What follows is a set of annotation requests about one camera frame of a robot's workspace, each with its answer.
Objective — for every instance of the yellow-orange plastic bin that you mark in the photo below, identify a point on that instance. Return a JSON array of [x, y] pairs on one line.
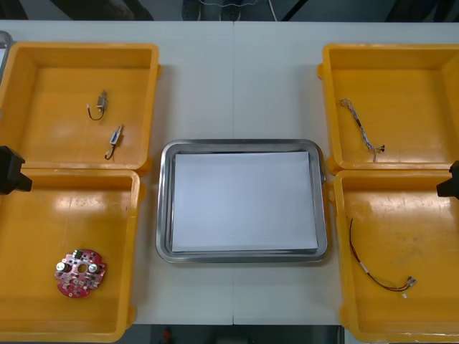
[[394, 89], [54, 82], [394, 229], [43, 222]]

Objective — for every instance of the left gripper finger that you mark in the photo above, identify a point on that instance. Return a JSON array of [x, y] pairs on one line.
[[9, 161], [16, 184]]

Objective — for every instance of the metal solenoid with white label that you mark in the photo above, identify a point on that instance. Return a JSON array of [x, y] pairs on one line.
[[101, 101]]

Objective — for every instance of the white paper sheet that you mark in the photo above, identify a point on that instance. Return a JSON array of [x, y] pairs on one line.
[[244, 200]]

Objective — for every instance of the round red circuit board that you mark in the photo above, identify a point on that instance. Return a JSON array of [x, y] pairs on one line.
[[73, 277]]

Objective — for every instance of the grey container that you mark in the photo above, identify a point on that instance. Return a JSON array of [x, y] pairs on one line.
[[6, 37]]

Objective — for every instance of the metal solenoid with blue label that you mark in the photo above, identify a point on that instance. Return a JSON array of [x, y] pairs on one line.
[[116, 137]]

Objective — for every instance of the person's foot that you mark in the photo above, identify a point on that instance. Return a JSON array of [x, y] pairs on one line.
[[230, 10], [190, 10]]

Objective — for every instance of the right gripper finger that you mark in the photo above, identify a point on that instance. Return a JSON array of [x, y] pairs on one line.
[[455, 168], [450, 187]]

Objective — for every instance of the steel tray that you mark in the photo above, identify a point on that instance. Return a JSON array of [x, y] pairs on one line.
[[165, 200]]

